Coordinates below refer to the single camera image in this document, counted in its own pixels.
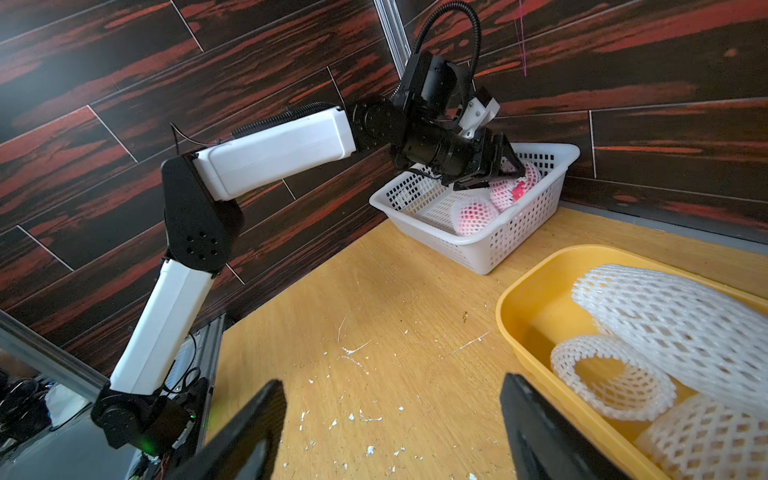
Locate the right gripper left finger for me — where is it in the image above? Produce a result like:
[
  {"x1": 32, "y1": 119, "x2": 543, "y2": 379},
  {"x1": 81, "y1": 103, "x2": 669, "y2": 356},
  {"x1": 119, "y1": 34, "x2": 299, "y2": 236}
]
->
[{"x1": 170, "y1": 379, "x2": 287, "y2": 480}]

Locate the red apple netted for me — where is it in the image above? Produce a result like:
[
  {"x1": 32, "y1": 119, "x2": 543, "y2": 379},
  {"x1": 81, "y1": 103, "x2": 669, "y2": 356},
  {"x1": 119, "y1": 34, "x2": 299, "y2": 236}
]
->
[
  {"x1": 490, "y1": 161, "x2": 541, "y2": 212},
  {"x1": 451, "y1": 197, "x2": 499, "y2": 236}
]

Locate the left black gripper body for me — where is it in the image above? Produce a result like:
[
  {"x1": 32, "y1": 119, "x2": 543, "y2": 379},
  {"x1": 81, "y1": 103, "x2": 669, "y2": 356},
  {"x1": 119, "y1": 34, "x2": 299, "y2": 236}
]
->
[{"x1": 389, "y1": 52, "x2": 495, "y2": 185}]

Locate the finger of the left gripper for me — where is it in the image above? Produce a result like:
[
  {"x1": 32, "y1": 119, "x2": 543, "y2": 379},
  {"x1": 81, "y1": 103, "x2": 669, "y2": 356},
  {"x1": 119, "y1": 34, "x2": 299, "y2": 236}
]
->
[
  {"x1": 491, "y1": 133, "x2": 526, "y2": 180},
  {"x1": 452, "y1": 162, "x2": 510, "y2": 191}
]

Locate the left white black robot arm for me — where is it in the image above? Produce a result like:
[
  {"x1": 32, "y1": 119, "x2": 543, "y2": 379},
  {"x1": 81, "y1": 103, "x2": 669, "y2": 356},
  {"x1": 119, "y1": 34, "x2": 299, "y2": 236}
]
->
[{"x1": 91, "y1": 52, "x2": 526, "y2": 456}]

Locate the white plastic mesh basket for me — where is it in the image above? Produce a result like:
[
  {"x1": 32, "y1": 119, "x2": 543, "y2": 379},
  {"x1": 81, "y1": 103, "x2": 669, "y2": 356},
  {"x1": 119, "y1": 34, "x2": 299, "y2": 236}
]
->
[{"x1": 369, "y1": 143, "x2": 580, "y2": 275}]

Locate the yellow plastic tub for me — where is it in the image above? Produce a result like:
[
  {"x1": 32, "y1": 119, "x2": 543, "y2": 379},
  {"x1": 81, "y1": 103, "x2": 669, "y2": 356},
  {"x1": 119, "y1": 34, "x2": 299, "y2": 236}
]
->
[{"x1": 496, "y1": 244, "x2": 767, "y2": 479}]

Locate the white foam net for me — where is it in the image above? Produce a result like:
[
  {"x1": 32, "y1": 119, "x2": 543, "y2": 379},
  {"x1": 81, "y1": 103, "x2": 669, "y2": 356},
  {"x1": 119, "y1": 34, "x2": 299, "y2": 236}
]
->
[
  {"x1": 571, "y1": 264, "x2": 767, "y2": 420},
  {"x1": 550, "y1": 335, "x2": 677, "y2": 422},
  {"x1": 635, "y1": 395, "x2": 767, "y2": 479}
]

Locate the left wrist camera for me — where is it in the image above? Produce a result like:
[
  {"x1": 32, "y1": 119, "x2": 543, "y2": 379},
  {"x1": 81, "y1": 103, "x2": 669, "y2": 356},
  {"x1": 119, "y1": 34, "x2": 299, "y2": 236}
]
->
[{"x1": 458, "y1": 86, "x2": 500, "y2": 139}]

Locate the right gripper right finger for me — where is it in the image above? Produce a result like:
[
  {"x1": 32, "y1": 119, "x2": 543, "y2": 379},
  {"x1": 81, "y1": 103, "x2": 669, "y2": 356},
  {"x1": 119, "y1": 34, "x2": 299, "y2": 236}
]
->
[{"x1": 500, "y1": 373, "x2": 627, "y2": 480}]

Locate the left aluminium frame post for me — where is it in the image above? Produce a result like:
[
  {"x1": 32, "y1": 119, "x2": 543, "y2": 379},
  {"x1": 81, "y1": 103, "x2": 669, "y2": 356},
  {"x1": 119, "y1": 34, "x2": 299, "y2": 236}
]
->
[{"x1": 373, "y1": 0, "x2": 411, "y2": 78}]

